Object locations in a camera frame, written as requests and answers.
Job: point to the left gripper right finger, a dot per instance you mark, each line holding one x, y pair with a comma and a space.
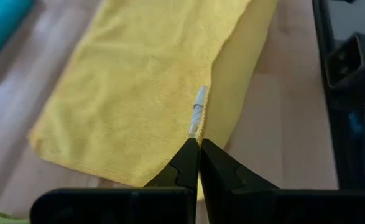
263, 205

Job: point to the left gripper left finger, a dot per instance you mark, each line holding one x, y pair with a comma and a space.
123, 205

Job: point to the yellow microfiber towel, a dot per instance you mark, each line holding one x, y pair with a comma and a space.
132, 87

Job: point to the teal microfiber towel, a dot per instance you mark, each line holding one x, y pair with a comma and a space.
2, 25

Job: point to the green microfiber towel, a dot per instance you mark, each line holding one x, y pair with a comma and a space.
2, 219

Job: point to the black boxy depth camera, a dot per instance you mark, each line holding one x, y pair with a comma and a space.
344, 62

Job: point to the black aluminium rail frame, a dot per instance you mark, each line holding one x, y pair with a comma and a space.
322, 18

